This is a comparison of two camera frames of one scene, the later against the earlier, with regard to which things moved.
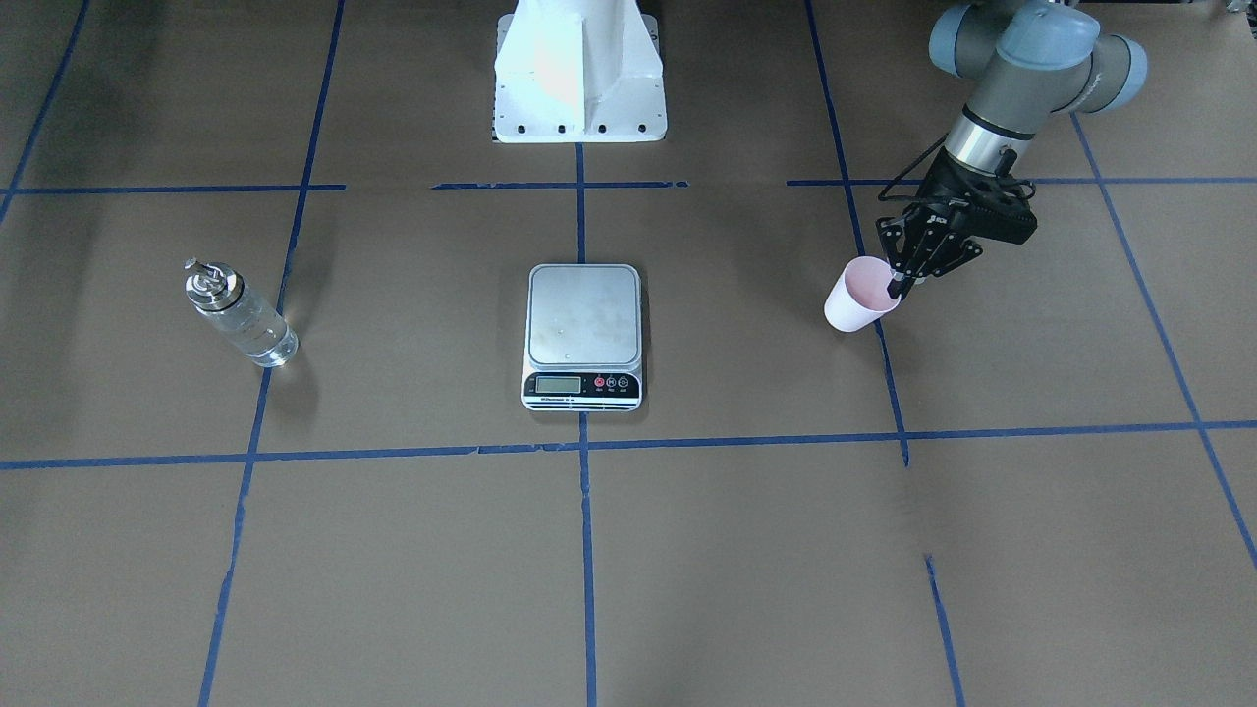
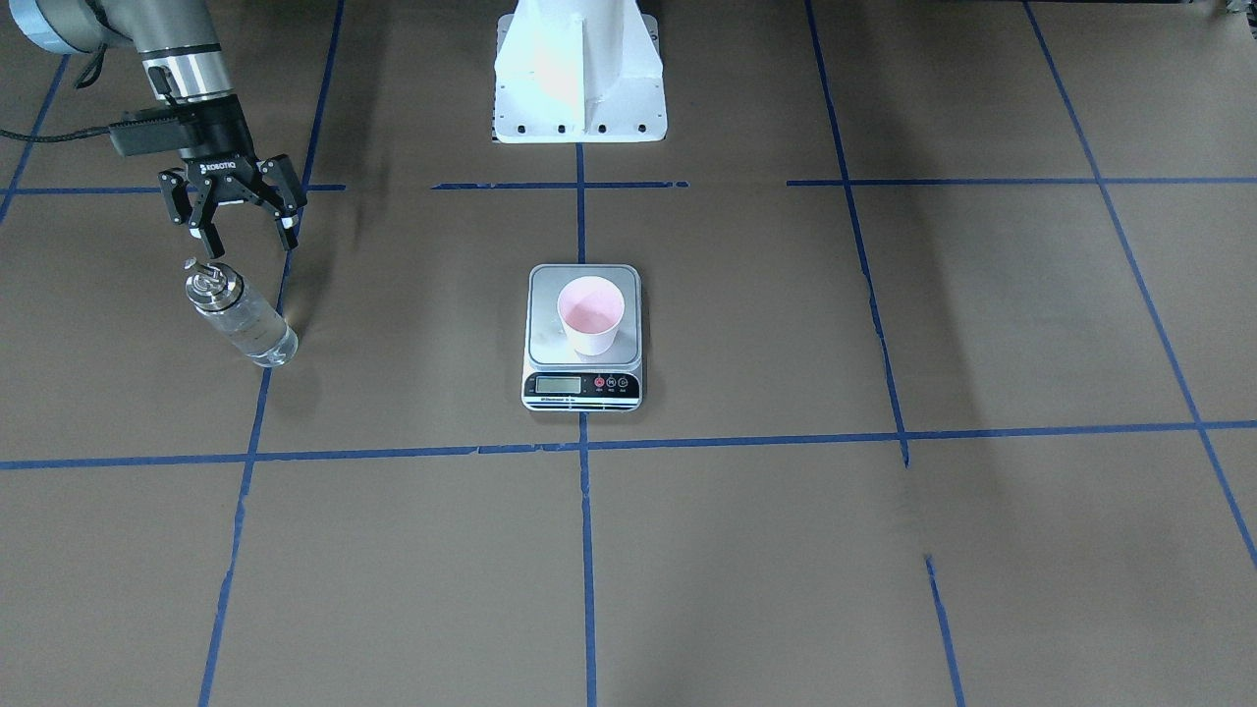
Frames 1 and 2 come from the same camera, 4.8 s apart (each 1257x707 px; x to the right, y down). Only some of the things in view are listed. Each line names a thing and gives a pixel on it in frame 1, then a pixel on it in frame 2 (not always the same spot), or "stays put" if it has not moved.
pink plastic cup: (860, 296) -> (590, 308)
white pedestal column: (573, 71) stays put
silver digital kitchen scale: (583, 339) stays put
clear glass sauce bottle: (217, 292) stays put
